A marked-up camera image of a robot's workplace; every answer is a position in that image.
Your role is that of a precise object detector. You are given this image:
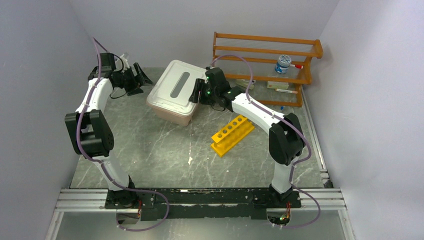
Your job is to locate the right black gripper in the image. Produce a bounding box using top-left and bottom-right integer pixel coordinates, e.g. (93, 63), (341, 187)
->
(188, 78), (219, 106)

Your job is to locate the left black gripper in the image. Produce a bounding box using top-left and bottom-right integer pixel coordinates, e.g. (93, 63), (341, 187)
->
(115, 63), (154, 96)

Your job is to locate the white plastic tray lid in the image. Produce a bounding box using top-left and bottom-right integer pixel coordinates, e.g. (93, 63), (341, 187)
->
(146, 59), (206, 117)

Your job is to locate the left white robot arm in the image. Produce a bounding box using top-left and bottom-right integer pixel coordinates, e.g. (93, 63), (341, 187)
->
(64, 52), (153, 208)

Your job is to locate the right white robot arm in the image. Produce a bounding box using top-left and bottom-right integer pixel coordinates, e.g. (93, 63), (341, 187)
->
(188, 67), (306, 207)

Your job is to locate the pink plastic bin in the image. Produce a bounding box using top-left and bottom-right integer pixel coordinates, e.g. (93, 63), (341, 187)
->
(146, 100), (197, 127)

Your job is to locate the white stapler-like object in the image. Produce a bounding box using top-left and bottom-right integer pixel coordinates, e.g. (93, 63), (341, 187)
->
(235, 79), (256, 90)

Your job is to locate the yellow test tube rack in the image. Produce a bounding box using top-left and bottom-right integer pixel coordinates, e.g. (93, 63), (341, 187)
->
(210, 114), (255, 158)

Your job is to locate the small white box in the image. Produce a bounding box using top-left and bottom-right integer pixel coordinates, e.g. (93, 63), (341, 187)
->
(266, 81), (290, 90)

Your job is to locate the red-tipped tube on shelf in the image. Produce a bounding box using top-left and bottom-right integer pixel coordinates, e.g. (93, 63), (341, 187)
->
(275, 88), (298, 94)

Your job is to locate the orange wooden shelf rack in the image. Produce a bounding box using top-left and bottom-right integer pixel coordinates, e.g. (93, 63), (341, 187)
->
(212, 32), (324, 107)

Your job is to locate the blue-lidded jar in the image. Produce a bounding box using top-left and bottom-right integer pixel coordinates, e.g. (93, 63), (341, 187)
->
(274, 54), (292, 74)

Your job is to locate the red-capped marker pen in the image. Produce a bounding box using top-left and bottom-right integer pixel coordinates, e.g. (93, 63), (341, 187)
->
(290, 64), (304, 69)

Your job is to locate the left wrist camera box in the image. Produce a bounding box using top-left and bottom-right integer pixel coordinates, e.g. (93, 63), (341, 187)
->
(120, 52), (131, 70)

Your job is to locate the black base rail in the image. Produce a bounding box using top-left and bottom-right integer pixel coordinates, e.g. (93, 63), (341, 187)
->
(104, 187), (302, 221)

